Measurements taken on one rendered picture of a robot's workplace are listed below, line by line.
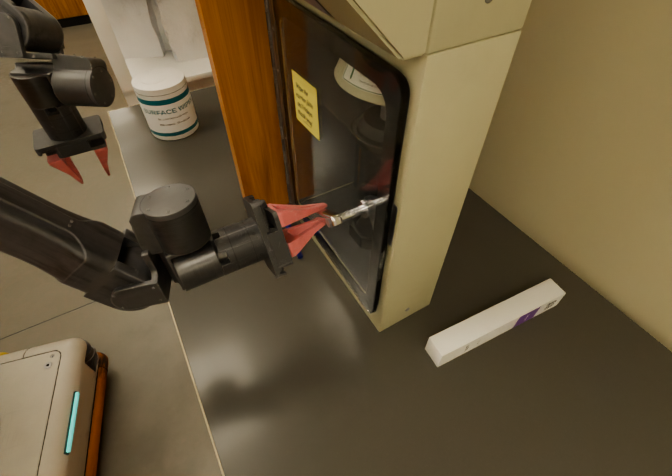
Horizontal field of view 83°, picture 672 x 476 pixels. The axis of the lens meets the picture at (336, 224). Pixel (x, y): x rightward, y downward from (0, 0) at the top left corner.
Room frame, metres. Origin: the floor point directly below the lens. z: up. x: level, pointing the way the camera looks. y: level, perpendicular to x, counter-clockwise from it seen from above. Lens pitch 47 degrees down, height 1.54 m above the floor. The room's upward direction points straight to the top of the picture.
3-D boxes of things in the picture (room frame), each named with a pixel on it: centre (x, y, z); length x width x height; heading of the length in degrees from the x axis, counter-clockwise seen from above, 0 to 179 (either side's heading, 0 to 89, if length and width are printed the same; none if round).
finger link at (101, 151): (0.55, 0.44, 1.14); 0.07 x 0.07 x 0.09; 30
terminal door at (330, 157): (0.44, 0.01, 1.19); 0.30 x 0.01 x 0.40; 29
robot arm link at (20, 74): (0.54, 0.44, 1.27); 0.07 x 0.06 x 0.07; 86
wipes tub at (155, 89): (0.94, 0.46, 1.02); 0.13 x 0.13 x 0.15
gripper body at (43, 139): (0.54, 0.44, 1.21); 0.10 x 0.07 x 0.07; 120
